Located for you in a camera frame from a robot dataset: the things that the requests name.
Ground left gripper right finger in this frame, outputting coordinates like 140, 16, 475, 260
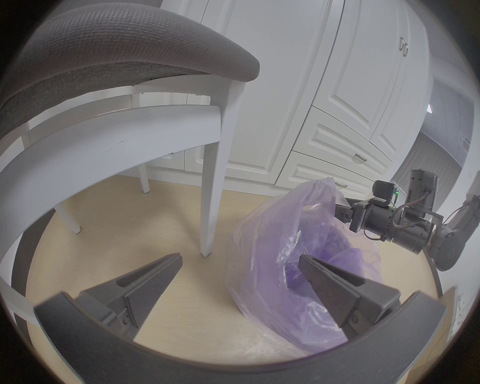
298, 254, 402, 343

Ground white chair grey cushions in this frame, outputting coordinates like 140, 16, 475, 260
0, 0, 260, 331

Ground white trash bin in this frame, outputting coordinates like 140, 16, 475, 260
227, 221, 349, 353

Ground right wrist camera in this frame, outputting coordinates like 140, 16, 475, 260
372, 180, 399, 208

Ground purple plastic bag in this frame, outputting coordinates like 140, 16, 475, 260
225, 178, 383, 353

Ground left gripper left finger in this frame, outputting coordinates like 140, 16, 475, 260
77, 253, 184, 343

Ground white wardrobe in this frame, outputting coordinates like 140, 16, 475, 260
148, 0, 432, 199

